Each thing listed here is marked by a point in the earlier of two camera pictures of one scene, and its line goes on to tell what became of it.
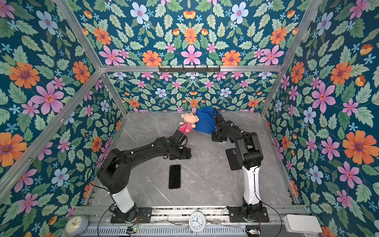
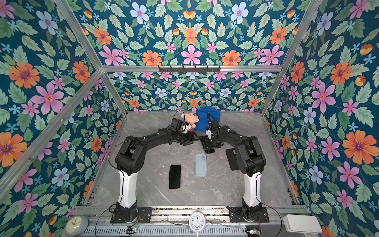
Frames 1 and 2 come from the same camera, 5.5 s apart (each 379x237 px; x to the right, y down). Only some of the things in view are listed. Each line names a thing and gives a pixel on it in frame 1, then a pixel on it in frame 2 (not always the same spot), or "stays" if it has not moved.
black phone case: [231, 155] stays
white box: [298, 223] stays
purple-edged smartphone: [174, 177] stays
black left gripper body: [181, 153] → [183, 138]
